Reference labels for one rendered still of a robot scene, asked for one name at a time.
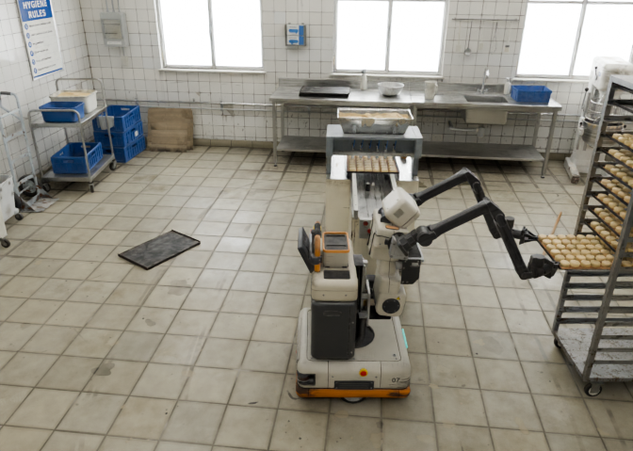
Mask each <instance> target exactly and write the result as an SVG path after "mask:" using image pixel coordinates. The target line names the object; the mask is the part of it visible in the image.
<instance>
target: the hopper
mask: <svg viewBox="0 0 633 451"><path fill-rule="evenodd" d="M365 113H369V114H370V115H371V116H376V115H382V116H386V115H384V114H385V113H390V114H392V113H393V114H394V113H398V114H399V115H403V116H407V118H408V119H380V118H340V117H339V116H347V115H350V116H358V115H364V114H365ZM337 118H338V119H339V122H340V124H341V127H342V129H343V132H344V134H386V135H404V134H405V132H406V130H407V129H408V127H409V125H410V124H411V122H412V120H413V119H414V118H413V116H412V114H411V112H410V110H409V109H372V108H338V113H337Z"/></svg>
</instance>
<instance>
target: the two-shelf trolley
mask: <svg viewBox="0 0 633 451"><path fill-rule="evenodd" d="M58 80H98V81H99V82H100V84H101V90H102V91H97V92H96V93H102V95H103V101H104V105H97V107H96V108H95V109H94V110H92V111H91V112H90V113H89V114H84V115H85V117H84V118H82V119H80V115H79V113H78V112H77V111H76V110H74V109H31V110H29V111H28V113H27V117H28V121H29V127H30V130H31V134H32V138H33V142H34V147H35V152H36V156H37V160H38V164H39V169H40V173H41V182H42V185H43V190H44V191H46V192H49V191H50V189H51V187H50V185H49V184H47V183H46V182H88V184H89V189H90V192H91V193H93V192H94V185H93V181H92V180H93V179H94V178H95V177H96V176H97V175H98V174H99V173H100V172H101V171H102V170H103V169H104V168H105V167H106V166H107V165H108V164H109V163H110V162H111V163H110V165H109V168H110V169H111V170H115V169H116V167H117V166H116V162H117V161H116V158H115V156H114V153H113V146H112V140H111V135H110V128H109V122H108V116H107V108H106V99H105V93H104V87H103V83H102V81H101V80H100V79H99V78H58V79H57V80H56V88H57V91H59V89H58V84H57V82H58ZM104 111H105V118H106V124H107V130H108V136H109V142H110V148H111V154H103V156H104V157H103V158H102V159H101V160H100V161H99V162H98V163H97V164H96V165H95V166H94V167H93V168H92V169H91V170H89V161H88V156H87V151H86V145H85V139H84V135H83V129H82V127H83V126H85V125H86V124H87V123H89V122H90V121H92V120H93V119H95V118H96V117H97V116H99V115H100V114H102V113H103V112H104ZM31 112H74V113H76V114H77V117H78V121H76V122H49V121H44V120H43V117H42V116H40V117H39V118H37V119H35V120H33V121H31V118H30V113H31ZM33 127H52V128H64V131H65V136H66V140H67V144H68V143H69V139H68V134H67V128H80V133H81V137H82V143H83V148H84V154H85V159H86V164H87V170H88V173H87V174H55V173H54V172H53V169H50V170H49V171H48V172H46V173H45V174H44V175H43V173H42V169H41V161H40V157H39V153H38V148H37V143H36V139H35V135H34V131H33Z"/></svg>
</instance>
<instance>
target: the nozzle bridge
mask: <svg viewBox="0 0 633 451"><path fill-rule="evenodd" d="M354 139H355V143H354ZM363 140H364V142H363ZM371 140H372V141H371ZM387 140H388V144H387V152H386V153H385V152H384V146H385V143H387ZM370 141H371V150H370V152H369V151H368V143H370ZM379 141H380V145H379V151H378V152H376V146H377V143H379ZM396 141H397V143H396ZM362 142H363V151H362V152H360V145H361V143H362ZM352 143H354V152H353V151H352V150H351V146H352ZM394 143H396V149H395V152H394V153H393V152H392V150H393V144H394ZM422 145H423V137H422V136H421V134H420V131H419V129H418V127H417V126H409V127H408V129H407V130H406V132H405V134H404V135H386V134H344V132H343V129H342V127H341V125H333V124H328V125H327V136H326V174H331V173H332V156H333V155H359V156H405V157H411V158H412V164H411V173H412V175H413V176H417V173H418V162H419V158H421V154H422Z"/></svg>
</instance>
